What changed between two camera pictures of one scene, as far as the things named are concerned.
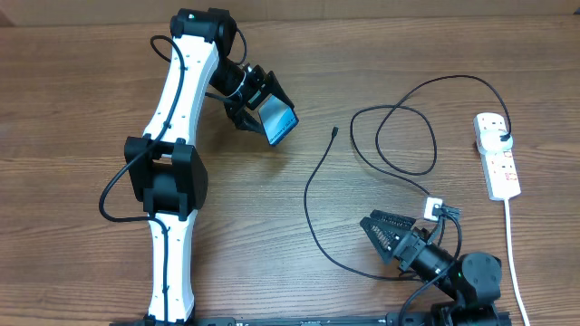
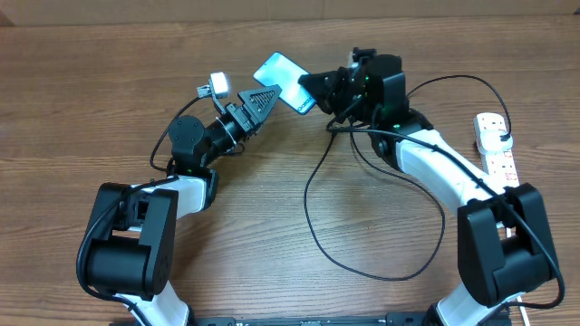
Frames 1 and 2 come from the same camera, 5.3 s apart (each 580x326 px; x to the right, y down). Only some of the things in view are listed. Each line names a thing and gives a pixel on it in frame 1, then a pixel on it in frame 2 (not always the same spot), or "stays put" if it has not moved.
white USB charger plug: (489, 140) stays put
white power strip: (499, 168) stays put
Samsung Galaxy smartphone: (276, 118) to (281, 71)
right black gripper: (403, 247) to (330, 86)
